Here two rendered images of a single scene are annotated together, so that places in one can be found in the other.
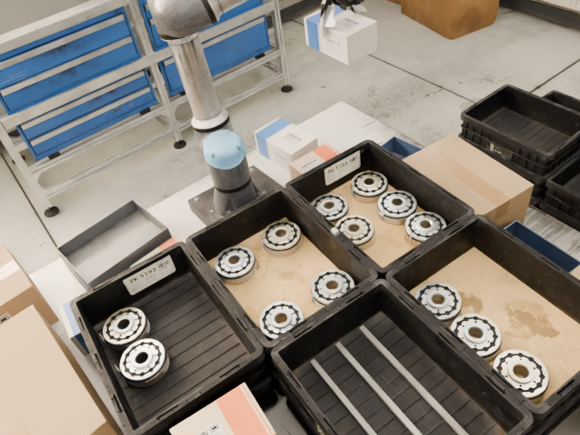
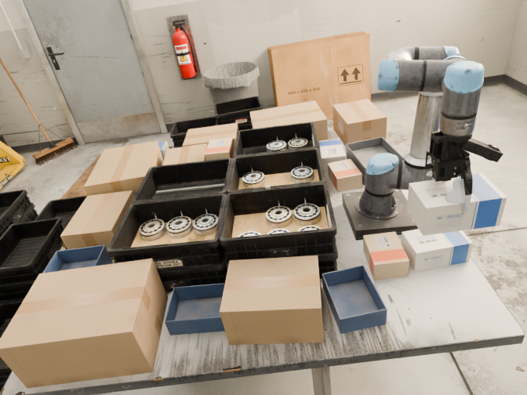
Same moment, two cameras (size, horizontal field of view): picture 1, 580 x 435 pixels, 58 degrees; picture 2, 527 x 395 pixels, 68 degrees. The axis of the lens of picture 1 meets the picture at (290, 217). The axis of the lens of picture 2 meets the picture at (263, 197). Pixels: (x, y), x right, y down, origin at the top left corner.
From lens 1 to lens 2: 195 cm
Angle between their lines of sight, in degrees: 86
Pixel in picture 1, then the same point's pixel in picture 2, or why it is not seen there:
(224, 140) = (383, 160)
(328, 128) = (464, 297)
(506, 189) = (232, 293)
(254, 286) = (285, 179)
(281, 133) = (440, 236)
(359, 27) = (423, 194)
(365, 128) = (445, 324)
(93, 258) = (372, 152)
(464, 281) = not seen: hidden behind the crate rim
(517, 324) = not seen: hidden behind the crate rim
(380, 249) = (260, 225)
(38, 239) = not seen: outside the picture
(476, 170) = (265, 291)
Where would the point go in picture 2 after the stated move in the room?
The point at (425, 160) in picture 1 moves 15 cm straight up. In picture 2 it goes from (304, 272) to (300, 236)
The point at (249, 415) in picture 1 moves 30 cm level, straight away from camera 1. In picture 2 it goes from (216, 150) to (276, 148)
